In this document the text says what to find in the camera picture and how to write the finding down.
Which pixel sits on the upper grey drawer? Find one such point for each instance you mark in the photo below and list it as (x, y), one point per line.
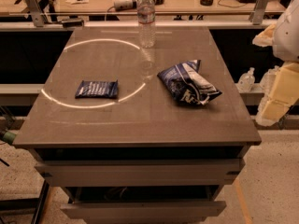
(140, 173)

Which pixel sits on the clear plastic water bottle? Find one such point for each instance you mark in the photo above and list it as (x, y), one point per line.
(146, 22)

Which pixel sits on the right clear sanitizer bottle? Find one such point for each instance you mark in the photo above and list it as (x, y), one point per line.
(268, 79)

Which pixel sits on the metal bracket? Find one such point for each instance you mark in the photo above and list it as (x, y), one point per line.
(36, 13)
(256, 16)

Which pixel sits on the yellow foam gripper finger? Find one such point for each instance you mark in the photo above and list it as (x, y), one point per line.
(283, 94)
(266, 37)

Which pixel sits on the blue chip bag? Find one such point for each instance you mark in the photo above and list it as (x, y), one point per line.
(186, 85)

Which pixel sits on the grey drawer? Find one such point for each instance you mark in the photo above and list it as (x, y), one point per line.
(140, 173)
(141, 212)

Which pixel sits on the small dark blue snack packet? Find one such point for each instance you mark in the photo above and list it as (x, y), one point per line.
(97, 89)

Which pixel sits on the clear sanitizer bottle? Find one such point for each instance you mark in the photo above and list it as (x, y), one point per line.
(268, 79)
(246, 81)

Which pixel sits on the right metal bracket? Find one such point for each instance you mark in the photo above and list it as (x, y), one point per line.
(256, 16)

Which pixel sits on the grey drawer cabinet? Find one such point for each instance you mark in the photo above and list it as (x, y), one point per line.
(143, 123)

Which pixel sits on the left clear sanitizer bottle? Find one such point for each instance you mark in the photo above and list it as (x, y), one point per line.
(246, 81)

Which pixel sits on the left metal bracket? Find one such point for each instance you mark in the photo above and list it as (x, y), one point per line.
(36, 13)

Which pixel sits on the green capped tube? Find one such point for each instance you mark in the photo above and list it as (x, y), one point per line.
(7, 137)

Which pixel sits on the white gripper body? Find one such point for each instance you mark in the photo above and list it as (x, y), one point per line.
(288, 34)

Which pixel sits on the lower grey drawer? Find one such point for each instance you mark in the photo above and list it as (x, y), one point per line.
(141, 212)

